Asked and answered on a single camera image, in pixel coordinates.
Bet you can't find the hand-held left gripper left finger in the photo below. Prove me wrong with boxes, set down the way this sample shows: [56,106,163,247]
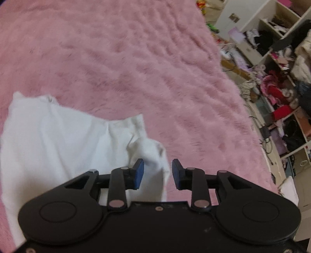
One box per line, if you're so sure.
[64,159,145,211]

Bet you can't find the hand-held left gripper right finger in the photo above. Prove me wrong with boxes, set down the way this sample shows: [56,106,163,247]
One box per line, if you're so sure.
[172,159,252,213]

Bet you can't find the white shirt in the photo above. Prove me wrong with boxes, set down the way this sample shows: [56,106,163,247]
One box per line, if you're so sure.
[0,91,171,249]

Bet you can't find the pile of colourful clothes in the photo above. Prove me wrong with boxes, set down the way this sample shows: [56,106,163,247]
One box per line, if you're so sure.
[253,64,311,156]

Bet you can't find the black clothes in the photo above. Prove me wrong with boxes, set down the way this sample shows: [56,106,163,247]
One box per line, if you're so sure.
[257,30,277,56]

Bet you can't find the basket of dried flowers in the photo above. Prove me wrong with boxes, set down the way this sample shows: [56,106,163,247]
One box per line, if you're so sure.
[240,80,260,102]

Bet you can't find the pink fluffy blanket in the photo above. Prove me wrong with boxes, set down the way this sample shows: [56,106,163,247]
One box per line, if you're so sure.
[0,0,280,252]

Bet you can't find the white cushion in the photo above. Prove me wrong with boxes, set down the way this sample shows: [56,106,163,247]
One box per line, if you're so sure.
[278,176,300,208]

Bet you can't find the white table lamp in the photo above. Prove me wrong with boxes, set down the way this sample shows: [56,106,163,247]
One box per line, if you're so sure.
[228,26,245,45]

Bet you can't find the red yellow snack bag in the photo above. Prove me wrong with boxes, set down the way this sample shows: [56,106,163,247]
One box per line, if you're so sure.
[196,0,207,15]

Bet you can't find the white fluffy coat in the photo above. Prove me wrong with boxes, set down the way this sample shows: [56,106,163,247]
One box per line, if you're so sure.
[290,36,311,83]

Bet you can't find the white shelf unit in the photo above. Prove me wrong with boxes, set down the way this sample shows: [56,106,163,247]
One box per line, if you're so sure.
[215,0,311,176]

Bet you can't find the black cable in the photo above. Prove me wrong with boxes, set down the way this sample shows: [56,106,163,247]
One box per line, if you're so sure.
[248,115,276,171]

